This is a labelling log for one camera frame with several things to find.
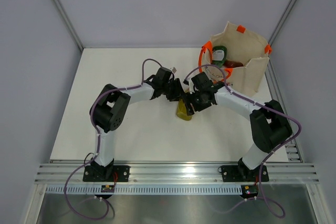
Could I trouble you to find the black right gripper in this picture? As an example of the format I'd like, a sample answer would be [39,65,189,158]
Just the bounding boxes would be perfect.
[182,89,212,115]

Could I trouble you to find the yellow dish soap bottle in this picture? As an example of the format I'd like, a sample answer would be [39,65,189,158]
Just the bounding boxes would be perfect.
[176,99,193,121]

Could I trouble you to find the red dish soap bottle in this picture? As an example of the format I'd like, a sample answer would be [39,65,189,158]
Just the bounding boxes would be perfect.
[224,60,244,68]

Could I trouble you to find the green dish soap bottle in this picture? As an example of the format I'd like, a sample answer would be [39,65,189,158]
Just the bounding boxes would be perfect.
[211,46,227,67]

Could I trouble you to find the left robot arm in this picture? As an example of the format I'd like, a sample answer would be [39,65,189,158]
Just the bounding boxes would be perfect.
[89,67,184,182]

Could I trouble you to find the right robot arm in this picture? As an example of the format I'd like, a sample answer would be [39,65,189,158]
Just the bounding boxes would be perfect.
[183,72,292,180]

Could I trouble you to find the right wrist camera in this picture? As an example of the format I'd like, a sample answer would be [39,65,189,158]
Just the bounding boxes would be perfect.
[183,79,195,94]

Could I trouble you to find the beige canvas bag orange handles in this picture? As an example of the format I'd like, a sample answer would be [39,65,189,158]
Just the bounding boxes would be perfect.
[198,22,272,97]

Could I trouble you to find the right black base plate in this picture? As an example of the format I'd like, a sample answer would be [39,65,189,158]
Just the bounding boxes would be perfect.
[218,165,270,183]

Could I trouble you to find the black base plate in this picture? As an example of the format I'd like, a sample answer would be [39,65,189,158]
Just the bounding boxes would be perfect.
[218,165,270,183]
[82,165,130,183]

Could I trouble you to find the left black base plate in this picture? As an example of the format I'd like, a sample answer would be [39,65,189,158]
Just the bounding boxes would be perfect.
[82,165,130,183]

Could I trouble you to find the aluminium mounting rail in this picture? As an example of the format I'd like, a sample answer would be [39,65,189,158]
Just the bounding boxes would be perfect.
[35,162,319,185]

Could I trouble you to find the white slotted cable duct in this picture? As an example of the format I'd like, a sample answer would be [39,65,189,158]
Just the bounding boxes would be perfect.
[45,185,244,196]

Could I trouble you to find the right aluminium frame post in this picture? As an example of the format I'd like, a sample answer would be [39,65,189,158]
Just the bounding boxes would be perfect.
[264,0,314,51]

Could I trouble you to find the aluminium frame post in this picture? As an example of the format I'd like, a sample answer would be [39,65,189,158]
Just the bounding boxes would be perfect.
[264,0,314,51]
[51,0,84,52]

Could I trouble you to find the left aluminium frame post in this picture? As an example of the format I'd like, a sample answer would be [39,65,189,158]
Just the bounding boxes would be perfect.
[51,0,84,52]

